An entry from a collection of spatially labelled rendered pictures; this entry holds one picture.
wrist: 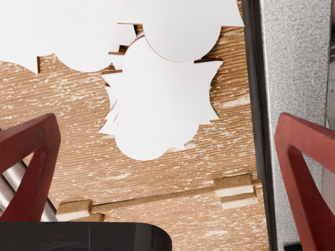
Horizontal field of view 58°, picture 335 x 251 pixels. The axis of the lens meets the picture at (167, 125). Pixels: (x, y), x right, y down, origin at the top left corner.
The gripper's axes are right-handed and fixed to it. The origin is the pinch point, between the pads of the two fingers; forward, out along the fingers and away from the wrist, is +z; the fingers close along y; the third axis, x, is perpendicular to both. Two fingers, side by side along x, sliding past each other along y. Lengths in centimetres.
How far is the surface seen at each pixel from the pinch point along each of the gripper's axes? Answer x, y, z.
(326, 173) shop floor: 117, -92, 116
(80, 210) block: 32.8, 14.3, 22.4
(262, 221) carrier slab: 38.4, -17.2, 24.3
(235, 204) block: 30.6, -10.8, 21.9
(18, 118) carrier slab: 16.3, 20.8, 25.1
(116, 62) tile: 6.2, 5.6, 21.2
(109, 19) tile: 2.3, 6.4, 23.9
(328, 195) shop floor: 135, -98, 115
